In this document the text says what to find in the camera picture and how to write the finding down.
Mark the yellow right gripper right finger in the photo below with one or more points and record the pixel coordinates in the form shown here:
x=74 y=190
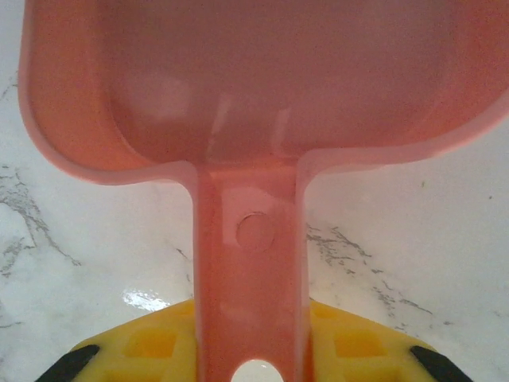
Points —
x=358 y=350

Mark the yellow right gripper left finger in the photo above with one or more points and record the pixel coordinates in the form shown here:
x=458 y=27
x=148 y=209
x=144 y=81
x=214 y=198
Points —
x=151 y=346

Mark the pink plastic dustpan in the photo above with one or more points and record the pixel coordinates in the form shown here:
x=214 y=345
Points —
x=254 y=79

